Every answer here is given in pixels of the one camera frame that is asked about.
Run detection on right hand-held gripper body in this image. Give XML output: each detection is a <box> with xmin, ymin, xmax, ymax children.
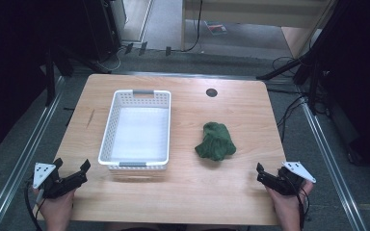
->
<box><xmin>255</xmin><ymin>161</ymin><xmax>317</xmax><ymax>197</ymax></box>

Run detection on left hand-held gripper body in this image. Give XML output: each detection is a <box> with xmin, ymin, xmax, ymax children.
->
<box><xmin>32</xmin><ymin>162</ymin><xmax>88</xmax><ymax>199</ymax></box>

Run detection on green cloth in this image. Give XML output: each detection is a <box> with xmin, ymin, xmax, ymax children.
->
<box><xmin>194</xmin><ymin>121</ymin><xmax>238</xmax><ymax>162</ymax></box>

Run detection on white plastic basket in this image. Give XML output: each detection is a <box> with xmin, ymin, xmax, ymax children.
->
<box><xmin>97</xmin><ymin>89</ymin><xmax>172</xmax><ymax>171</ymax></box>

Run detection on person's left hand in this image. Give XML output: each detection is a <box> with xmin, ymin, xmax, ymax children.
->
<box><xmin>33</xmin><ymin>187</ymin><xmax>77</xmax><ymax>223</ymax></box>

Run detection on person's right hand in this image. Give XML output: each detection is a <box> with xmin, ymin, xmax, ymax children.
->
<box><xmin>265</xmin><ymin>180</ymin><xmax>315</xmax><ymax>223</ymax></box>

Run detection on black metal stand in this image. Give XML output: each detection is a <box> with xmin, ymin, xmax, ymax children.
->
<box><xmin>43</xmin><ymin>44</ymin><xmax>113</xmax><ymax>108</ymax></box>
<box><xmin>255</xmin><ymin>47</ymin><xmax>327</xmax><ymax>116</ymax></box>

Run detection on black curtain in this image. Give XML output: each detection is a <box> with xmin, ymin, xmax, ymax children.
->
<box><xmin>0</xmin><ymin>0</ymin><xmax>90</xmax><ymax>159</ymax></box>
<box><xmin>316</xmin><ymin>0</ymin><xmax>370</xmax><ymax>177</ymax></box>

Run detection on black cabinet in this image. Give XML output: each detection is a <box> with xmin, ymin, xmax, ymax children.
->
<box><xmin>82</xmin><ymin>0</ymin><xmax>128</xmax><ymax>63</ymax></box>

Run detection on book with red cover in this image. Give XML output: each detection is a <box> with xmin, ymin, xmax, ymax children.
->
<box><xmin>204</xmin><ymin>20</ymin><xmax>228</xmax><ymax>37</ymax></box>

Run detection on light wooden desk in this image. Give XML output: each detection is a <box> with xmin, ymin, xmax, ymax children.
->
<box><xmin>180</xmin><ymin>0</ymin><xmax>336</xmax><ymax>60</ymax></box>

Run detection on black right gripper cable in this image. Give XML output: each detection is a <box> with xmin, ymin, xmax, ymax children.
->
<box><xmin>287</xmin><ymin>179</ymin><xmax>312</xmax><ymax>231</ymax></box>

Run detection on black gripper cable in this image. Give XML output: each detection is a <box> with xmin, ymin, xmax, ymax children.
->
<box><xmin>24</xmin><ymin>179</ymin><xmax>44</xmax><ymax>231</ymax></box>
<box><xmin>287</xmin><ymin>179</ymin><xmax>312</xmax><ymax>231</ymax></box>

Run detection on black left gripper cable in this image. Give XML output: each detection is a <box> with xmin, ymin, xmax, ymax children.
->
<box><xmin>24</xmin><ymin>179</ymin><xmax>44</xmax><ymax>231</ymax></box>

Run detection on aluminium floor rail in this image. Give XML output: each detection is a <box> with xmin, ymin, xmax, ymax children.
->
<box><xmin>0</xmin><ymin>76</ymin><xmax>67</xmax><ymax>231</ymax></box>
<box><xmin>300</xmin><ymin>97</ymin><xmax>369</xmax><ymax>231</ymax></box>

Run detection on black floor cables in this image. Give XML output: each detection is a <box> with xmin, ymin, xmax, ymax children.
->
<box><xmin>271</xmin><ymin>56</ymin><xmax>311</xmax><ymax>143</ymax></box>

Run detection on white floor cable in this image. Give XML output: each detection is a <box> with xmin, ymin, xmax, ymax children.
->
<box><xmin>94</xmin><ymin>46</ymin><xmax>124</xmax><ymax>73</ymax></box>

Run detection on black hanging cable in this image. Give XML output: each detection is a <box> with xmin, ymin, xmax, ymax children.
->
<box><xmin>182</xmin><ymin>0</ymin><xmax>204</xmax><ymax>53</ymax></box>

